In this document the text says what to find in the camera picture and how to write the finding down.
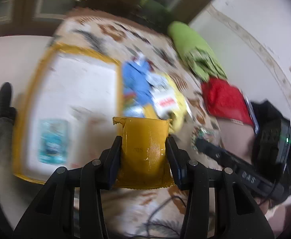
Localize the bag of colourful sticks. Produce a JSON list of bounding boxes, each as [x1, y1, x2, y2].
[[191, 126, 216, 151]]

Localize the yellow foil sachet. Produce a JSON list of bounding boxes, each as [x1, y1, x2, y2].
[[113, 117, 174, 190]]

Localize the leaf-patterned beige blanket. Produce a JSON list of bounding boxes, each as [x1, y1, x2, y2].
[[53, 11, 219, 238]]

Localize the cartoon tissue pack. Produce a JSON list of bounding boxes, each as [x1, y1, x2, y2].
[[38, 119, 69, 165]]

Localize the yellow microfiber cloth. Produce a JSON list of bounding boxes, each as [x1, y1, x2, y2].
[[161, 73, 189, 134]]

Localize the white foam tray yellow tape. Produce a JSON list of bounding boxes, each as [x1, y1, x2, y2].
[[12, 43, 122, 184]]

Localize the white sachet red text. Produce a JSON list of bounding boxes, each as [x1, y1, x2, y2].
[[151, 89, 180, 119]]

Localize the black boot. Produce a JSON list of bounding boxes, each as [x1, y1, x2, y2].
[[0, 82, 17, 120]]

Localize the green folded quilt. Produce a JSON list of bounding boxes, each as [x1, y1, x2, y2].
[[167, 21, 227, 82]]

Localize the blue microfiber cloth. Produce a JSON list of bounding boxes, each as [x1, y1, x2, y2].
[[122, 59, 154, 109]]

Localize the black camera box green light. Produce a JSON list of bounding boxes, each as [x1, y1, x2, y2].
[[251, 100, 291, 187]]

